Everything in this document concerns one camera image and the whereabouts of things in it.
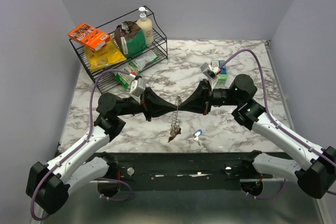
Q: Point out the yellow chips bag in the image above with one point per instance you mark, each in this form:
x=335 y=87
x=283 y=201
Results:
x=107 y=56

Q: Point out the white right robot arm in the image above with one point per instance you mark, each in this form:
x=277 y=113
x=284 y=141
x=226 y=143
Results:
x=311 y=166

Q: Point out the blue tagged key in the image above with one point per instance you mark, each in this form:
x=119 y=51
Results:
x=196 y=136

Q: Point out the orange snack box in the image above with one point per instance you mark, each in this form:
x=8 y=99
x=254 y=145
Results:
x=89 y=36

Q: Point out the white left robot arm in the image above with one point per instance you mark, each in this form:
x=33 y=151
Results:
x=50 y=184

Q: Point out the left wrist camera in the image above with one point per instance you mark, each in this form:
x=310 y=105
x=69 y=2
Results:
x=138 y=86

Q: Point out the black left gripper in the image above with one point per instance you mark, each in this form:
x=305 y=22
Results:
x=153 y=105

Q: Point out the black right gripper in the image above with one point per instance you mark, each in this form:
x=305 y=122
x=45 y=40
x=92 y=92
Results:
x=200 y=102

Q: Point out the cream pump lotion bottle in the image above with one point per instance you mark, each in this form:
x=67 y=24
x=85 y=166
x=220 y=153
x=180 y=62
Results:
x=146 y=25

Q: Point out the metal disc with key rings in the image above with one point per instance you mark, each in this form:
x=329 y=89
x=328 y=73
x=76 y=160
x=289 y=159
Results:
x=175 y=121

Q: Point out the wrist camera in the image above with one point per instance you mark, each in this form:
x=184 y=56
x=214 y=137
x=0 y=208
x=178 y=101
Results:
x=210 y=72
x=138 y=86

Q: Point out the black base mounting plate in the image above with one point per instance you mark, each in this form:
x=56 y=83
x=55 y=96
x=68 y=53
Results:
x=184 y=171

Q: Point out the brown and green bag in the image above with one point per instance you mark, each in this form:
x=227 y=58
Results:
x=130 y=39

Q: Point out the blue green small box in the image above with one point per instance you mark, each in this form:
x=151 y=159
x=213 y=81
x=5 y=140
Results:
x=222 y=76

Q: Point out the green white snack packet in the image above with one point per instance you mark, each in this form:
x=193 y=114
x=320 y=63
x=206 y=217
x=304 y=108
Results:
x=136 y=65

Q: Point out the black wire shelf rack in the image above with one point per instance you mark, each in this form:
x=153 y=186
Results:
x=105 y=77

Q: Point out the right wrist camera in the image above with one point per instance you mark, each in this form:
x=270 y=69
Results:
x=210 y=72

